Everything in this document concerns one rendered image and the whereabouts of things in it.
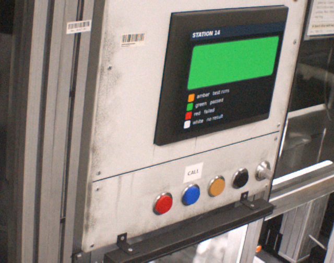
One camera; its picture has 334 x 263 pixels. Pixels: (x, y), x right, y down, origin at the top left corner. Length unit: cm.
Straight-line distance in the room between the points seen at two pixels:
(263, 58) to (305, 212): 83
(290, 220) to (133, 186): 93
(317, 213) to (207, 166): 80
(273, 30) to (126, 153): 31
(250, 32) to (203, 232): 34
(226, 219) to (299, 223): 71
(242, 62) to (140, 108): 18
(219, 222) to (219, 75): 27
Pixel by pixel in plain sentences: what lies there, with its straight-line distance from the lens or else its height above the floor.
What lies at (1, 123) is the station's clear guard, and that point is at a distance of 90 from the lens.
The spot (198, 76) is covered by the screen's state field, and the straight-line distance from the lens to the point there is 101.
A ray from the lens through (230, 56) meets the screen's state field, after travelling 105.
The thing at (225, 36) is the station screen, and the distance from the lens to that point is 103.
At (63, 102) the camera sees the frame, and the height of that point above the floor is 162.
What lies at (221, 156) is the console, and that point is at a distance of 116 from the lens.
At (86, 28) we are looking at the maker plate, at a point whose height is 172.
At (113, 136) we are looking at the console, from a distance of 98.
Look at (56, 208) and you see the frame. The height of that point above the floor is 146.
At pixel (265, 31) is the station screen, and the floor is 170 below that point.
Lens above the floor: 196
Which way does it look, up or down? 23 degrees down
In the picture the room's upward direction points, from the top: 8 degrees clockwise
